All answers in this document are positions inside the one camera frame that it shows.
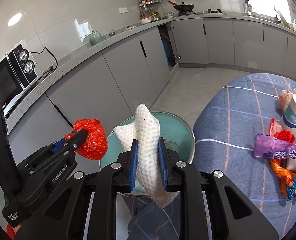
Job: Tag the leaning wooden board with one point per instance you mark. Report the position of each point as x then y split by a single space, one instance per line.
284 19

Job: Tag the kitchen faucet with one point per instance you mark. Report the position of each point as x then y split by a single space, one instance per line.
277 15

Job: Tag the white paper towel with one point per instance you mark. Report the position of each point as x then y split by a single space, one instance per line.
145 130

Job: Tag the person's left forearm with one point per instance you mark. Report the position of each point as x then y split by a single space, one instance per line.
12 229

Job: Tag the black and white microwave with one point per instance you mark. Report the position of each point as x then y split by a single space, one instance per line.
3 85

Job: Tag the gas stove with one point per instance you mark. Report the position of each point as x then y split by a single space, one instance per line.
212 11

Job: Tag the orange snack wrapper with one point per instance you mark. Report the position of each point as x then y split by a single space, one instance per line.
280 172

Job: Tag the white bowl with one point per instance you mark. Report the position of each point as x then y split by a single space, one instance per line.
146 21

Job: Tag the clear plastic bag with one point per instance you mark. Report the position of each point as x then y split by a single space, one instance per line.
284 98

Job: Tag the green teapot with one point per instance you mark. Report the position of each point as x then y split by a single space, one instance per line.
96 38

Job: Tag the white wall socket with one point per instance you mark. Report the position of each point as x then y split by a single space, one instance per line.
123 10

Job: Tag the grey kitchen cabinets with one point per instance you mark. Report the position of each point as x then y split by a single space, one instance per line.
128 65

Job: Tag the blue gas cylinder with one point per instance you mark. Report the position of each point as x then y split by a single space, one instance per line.
166 55

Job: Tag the teal round bin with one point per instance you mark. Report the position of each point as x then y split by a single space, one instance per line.
173 130

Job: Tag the metal utensil holder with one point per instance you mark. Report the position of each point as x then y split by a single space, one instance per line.
248 10

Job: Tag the purple snack wrapper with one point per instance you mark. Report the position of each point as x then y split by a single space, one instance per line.
272 146

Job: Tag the blue checked tablecloth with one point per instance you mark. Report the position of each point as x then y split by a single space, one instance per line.
232 120

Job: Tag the red plastic bag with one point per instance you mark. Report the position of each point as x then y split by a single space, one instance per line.
95 142

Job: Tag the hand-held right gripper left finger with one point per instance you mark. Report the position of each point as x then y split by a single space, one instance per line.
134 166

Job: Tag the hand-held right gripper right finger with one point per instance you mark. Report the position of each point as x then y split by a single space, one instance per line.
163 166

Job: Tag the metal spice rack with bottles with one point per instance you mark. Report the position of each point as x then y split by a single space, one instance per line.
151 12

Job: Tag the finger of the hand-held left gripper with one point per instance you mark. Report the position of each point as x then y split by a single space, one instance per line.
75 142
59 146

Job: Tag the black wok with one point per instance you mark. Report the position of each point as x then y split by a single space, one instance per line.
185 7

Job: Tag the small metal holder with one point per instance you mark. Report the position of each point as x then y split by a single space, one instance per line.
112 33

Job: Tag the red translucent plastic wrapper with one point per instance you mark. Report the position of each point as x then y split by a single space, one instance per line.
285 136

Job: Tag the white and blue paper cup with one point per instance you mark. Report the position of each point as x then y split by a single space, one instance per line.
294 115

